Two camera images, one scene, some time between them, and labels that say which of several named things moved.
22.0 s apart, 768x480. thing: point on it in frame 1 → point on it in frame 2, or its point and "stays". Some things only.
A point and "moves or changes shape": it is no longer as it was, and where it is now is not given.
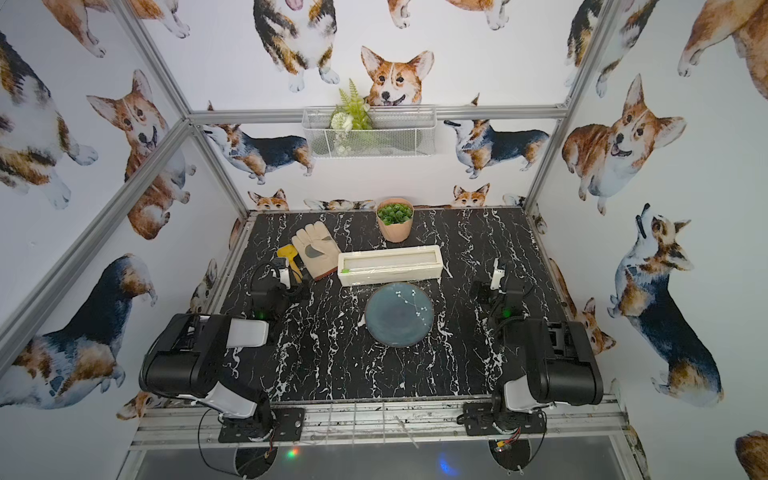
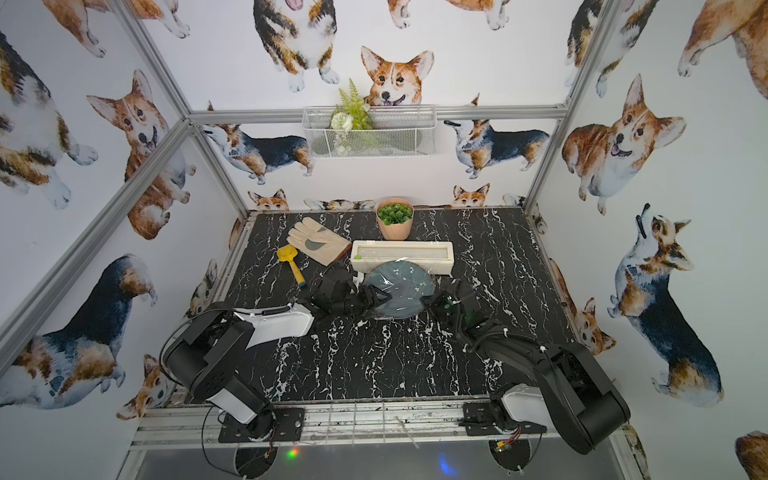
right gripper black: (484, 295) → (435, 301)
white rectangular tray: (368, 267) moves or changes shape
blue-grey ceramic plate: (399, 315) → (406, 282)
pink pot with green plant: (395, 217) stays
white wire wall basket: (399, 131) stays
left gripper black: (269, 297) → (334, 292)
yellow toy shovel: (289, 251) stays
